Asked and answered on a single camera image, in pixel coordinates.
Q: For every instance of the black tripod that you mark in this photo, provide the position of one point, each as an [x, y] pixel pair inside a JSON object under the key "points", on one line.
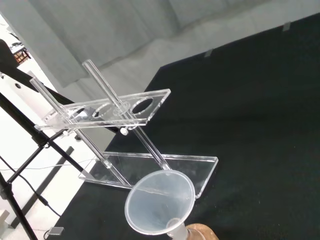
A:
{"points": [[30, 130]]}

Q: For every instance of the white post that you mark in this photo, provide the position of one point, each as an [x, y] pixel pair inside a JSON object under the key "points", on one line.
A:
{"points": [[27, 97]]}

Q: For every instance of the grey tape strip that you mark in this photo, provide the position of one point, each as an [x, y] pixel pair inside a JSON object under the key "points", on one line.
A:
{"points": [[286, 26], [208, 53]]}

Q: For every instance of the black bench cloth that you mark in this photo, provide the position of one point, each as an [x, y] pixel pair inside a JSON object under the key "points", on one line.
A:
{"points": [[250, 125]]}

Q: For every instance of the clear acrylic funnel stand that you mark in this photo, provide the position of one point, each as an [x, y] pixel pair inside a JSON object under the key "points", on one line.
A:
{"points": [[140, 113]]}

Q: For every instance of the translucent plastic funnel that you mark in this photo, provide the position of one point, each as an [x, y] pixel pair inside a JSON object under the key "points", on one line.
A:
{"points": [[150, 200]]}

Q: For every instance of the black floor bar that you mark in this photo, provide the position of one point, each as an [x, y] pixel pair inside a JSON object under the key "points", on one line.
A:
{"points": [[42, 187]]}

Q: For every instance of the small grey floor box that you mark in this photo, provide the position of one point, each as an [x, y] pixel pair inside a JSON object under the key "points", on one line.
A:
{"points": [[55, 230]]}

